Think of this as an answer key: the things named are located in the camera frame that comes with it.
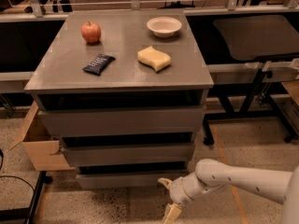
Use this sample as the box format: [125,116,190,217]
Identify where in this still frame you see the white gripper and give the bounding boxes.
[158,173,226,224]

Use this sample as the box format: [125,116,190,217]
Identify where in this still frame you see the grey bottom drawer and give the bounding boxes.
[76,170,186,189]

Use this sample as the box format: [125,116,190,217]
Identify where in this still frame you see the grey drawer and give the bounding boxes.
[39,106,205,137]
[76,170,186,189]
[63,144,194,167]

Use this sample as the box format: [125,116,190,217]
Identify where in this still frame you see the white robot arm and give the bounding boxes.
[158,159,299,224]

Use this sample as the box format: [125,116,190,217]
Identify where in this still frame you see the grey top drawer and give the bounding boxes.
[39,106,205,137]

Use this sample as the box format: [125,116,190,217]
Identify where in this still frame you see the grey middle drawer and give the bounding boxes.
[63,144,194,167]

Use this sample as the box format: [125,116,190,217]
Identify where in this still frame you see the grey drawer cabinet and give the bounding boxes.
[23,11,215,173]

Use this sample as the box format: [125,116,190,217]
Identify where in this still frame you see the cardboard box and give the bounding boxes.
[9,103,74,171]

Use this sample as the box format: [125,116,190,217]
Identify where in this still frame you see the yellow sponge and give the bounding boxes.
[137,46,171,72]

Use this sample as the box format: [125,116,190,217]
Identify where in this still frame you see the black snack packet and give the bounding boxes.
[83,54,115,76]

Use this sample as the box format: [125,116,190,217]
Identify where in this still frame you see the black folding table right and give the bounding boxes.
[187,13,299,146]

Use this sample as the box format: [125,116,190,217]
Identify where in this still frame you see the white bowl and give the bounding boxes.
[147,17,182,38]

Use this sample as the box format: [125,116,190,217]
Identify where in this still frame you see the red apple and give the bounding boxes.
[81,21,101,44]

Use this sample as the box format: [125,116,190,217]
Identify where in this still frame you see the black floor frame left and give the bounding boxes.
[0,171,52,224]

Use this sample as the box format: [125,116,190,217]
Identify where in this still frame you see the black cable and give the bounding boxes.
[0,147,36,193]

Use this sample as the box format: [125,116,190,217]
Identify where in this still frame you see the metal railing frame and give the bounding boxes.
[0,0,299,22]

